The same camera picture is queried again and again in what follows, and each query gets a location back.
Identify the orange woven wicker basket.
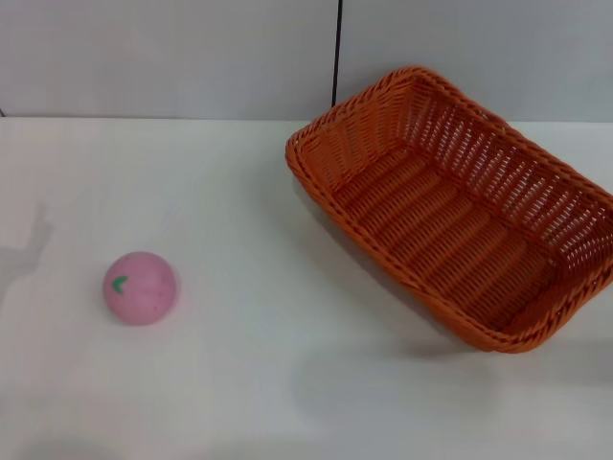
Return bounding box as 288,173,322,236
284,65,613,355

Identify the pink ball with green leaf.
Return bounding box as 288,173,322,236
102,250,177,329

